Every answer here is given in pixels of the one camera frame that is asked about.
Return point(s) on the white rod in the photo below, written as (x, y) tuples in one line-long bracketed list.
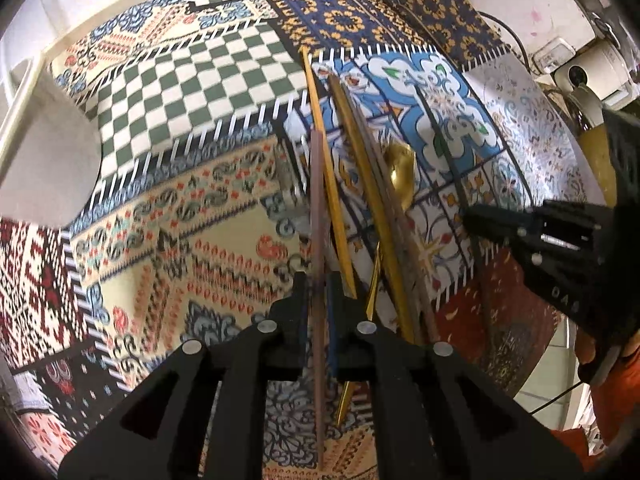
[(20, 110)]

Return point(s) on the reddish brown chopstick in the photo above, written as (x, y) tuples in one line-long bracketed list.
[(317, 210)]

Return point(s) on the white utensil holder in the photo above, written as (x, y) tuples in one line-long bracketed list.
[(45, 170)]

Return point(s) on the grey metal utensil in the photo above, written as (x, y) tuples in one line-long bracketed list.
[(292, 195)]

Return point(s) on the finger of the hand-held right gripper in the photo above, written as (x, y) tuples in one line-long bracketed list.
[(565, 295), (492, 220)]

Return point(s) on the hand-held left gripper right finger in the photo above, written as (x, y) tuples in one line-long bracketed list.
[(331, 320)]

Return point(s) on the patterned patchwork tablecloth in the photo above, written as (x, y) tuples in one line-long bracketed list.
[(200, 220)]

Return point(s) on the gold spoon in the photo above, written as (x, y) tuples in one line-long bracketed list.
[(400, 175)]

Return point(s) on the white round appliance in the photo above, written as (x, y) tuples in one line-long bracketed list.
[(595, 70)]

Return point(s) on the white rice cooker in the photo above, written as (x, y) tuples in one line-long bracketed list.
[(510, 5)]

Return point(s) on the black chopstick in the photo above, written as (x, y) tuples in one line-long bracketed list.
[(448, 185)]

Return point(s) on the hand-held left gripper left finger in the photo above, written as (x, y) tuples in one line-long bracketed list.
[(300, 300)]

